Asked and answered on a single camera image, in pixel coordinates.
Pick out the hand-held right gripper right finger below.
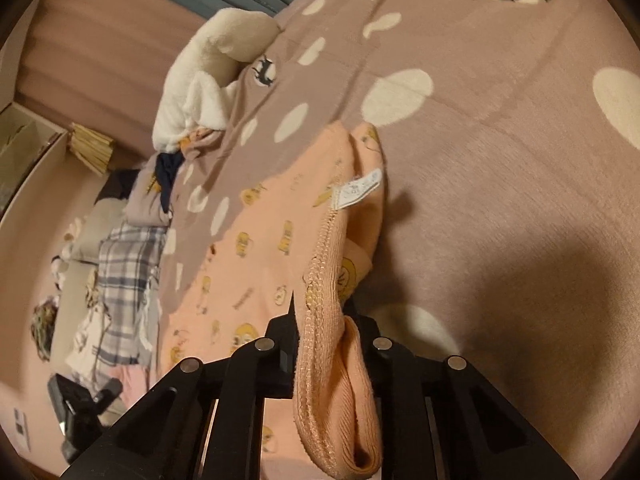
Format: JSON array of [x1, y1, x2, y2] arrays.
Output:
[[344, 304, 582, 480]]

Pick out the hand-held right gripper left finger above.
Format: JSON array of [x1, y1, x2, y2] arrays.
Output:
[[60, 309, 302, 480]]

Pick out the pink cartoon print shirt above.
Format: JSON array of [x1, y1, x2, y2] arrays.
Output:
[[155, 122, 389, 480]]

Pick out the light pink garment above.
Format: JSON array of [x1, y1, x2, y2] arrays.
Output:
[[112, 364, 154, 409]]

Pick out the white t-shirt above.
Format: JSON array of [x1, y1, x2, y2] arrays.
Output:
[[65, 305, 114, 377]]

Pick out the colourful cloth bundle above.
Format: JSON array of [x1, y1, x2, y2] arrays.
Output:
[[30, 297, 61, 361]]

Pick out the grey-blue garment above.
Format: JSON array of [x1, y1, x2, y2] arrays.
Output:
[[135, 269, 164, 367]]

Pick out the plaid quilt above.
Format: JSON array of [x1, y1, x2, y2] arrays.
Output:
[[97, 224, 169, 367]]

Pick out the white stuffed toys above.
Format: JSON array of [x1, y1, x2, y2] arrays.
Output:
[[50, 217, 84, 287]]

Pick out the navy cloth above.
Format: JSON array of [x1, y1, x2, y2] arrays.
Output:
[[155, 152, 184, 211]]

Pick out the mauve polka dot blanket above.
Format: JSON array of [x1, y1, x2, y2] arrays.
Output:
[[155, 0, 640, 480]]

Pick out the yellow pleated curtain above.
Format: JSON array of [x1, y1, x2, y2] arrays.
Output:
[[67, 122, 116, 176]]

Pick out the white fluffy plush blanket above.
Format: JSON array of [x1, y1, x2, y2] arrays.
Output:
[[152, 7, 281, 154]]

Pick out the pink curtain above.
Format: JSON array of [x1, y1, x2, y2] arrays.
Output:
[[14, 0, 312, 162]]

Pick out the white wall outlet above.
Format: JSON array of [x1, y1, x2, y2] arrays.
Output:
[[12, 408, 32, 454]]

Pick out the white wall shelf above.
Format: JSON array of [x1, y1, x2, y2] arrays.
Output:
[[0, 101, 69, 222]]

